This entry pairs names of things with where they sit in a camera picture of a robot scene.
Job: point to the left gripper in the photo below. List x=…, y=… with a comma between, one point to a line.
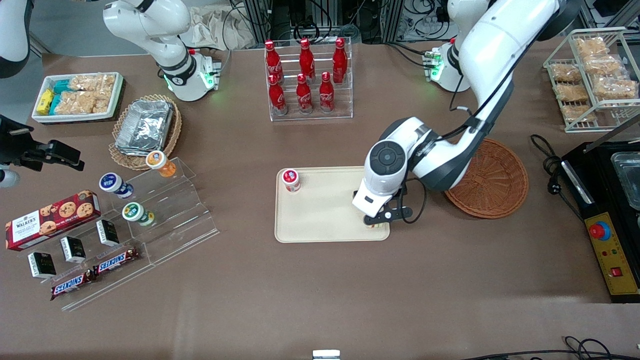
x=354, y=193

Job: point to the round brown wicker basket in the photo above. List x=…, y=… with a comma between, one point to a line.
x=495, y=185

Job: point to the teal snack packet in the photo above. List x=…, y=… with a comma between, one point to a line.
x=55, y=104
x=62, y=86

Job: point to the black countertop appliance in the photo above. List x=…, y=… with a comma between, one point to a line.
x=595, y=175

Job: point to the beige plastic tray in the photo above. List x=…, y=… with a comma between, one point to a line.
x=325, y=215

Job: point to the small black box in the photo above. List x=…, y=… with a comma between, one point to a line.
x=42, y=265
x=73, y=249
x=108, y=232

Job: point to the red Walkers cookie box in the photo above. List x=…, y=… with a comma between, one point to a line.
x=50, y=220

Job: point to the clear acrylic bottle rack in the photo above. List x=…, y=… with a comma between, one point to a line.
x=345, y=100

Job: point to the beige cloth bag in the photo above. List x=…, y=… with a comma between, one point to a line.
x=215, y=27

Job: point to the orange-lid yogurt cup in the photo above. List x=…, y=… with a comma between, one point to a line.
x=159, y=162

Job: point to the green-lid yogurt cup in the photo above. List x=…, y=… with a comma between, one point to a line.
x=134, y=212

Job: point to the red cola bottle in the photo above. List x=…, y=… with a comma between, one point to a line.
x=277, y=97
x=272, y=62
x=306, y=60
x=326, y=95
x=340, y=62
x=304, y=97

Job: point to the clear acrylic step stand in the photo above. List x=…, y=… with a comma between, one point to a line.
x=175, y=215

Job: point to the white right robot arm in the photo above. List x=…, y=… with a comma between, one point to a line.
x=165, y=55

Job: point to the yellow snack packet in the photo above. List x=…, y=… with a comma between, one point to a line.
x=45, y=101

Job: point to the white rectangular snack tray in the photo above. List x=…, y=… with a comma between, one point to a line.
x=118, y=97

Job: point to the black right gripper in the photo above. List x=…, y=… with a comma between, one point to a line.
x=21, y=148

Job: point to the red-lid yogurt cup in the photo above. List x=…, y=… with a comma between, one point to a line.
x=291, y=179

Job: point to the rice cracker snack bag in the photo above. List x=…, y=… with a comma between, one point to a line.
x=92, y=82
x=82, y=102
x=572, y=92
x=565, y=73
x=602, y=65
x=615, y=89
x=579, y=113
x=592, y=47

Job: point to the oval light wicker basket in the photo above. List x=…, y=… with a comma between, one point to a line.
x=172, y=135

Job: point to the stacked aluminium foil containers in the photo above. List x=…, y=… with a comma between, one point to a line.
x=145, y=125

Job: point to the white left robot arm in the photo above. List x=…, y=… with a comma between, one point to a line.
x=500, y=45

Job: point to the blue-lid yogurt cup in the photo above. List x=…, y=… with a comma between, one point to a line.
x=112, y=183

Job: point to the yellow emergency stop box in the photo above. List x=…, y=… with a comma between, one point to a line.
x=614, y=255

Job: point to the Snickers chocolate bar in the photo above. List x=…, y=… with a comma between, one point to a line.
x=72, y=285
x=116, y=260

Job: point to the clear pan in appliance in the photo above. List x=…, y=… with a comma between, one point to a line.
x=629, y=180

